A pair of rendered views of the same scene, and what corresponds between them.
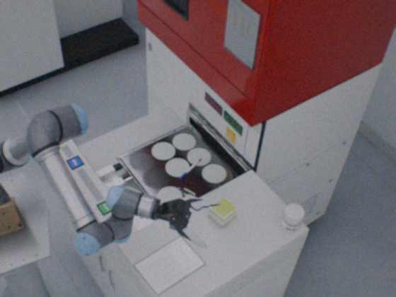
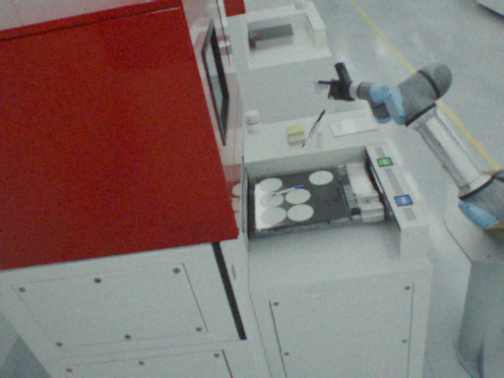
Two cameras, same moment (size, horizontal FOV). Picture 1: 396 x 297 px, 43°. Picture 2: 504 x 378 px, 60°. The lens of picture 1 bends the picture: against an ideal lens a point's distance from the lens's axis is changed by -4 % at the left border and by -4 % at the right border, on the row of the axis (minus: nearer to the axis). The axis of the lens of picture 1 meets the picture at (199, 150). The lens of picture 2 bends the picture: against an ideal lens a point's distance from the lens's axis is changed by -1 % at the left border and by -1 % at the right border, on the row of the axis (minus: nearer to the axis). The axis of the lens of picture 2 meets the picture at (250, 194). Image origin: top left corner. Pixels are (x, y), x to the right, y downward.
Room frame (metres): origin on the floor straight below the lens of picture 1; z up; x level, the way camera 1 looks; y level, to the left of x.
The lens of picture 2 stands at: (2.52, 0.97, 1.96)
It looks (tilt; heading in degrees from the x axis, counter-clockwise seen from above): 35 degrees down; 225
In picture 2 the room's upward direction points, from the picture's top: 12 degrees counter-clockwise
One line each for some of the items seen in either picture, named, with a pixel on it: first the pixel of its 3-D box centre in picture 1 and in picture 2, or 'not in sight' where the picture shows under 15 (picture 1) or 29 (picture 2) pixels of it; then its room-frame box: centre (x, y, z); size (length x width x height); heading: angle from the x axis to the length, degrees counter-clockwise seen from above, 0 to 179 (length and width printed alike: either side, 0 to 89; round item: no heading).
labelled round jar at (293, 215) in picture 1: (292, 218); (253, 121); (1.08, -0.36, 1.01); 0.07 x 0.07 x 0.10
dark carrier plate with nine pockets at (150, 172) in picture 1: (177, 167); (297, 196); (1.37, 0.08, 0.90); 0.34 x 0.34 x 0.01; 38
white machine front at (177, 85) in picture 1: (196, 99); (236, 209); (1.66, 0.03, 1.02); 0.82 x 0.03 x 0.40; 38
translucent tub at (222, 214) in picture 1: (222, 212); (294, 134); (1.09, -0.10, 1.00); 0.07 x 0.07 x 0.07; 47
